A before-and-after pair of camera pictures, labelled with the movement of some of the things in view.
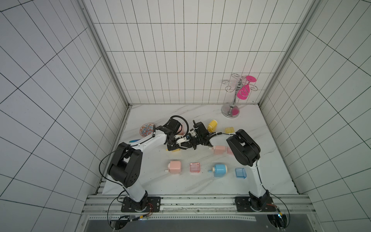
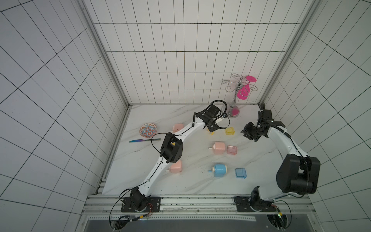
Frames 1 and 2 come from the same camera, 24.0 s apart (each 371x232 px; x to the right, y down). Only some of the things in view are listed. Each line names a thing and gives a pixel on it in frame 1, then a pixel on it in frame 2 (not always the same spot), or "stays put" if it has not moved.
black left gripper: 172,148 -> 213,128
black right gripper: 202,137 -> 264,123
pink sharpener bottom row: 174,167 stays put
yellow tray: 229,130 stays put
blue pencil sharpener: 220,170 stays put
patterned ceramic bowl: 146,129 stays put
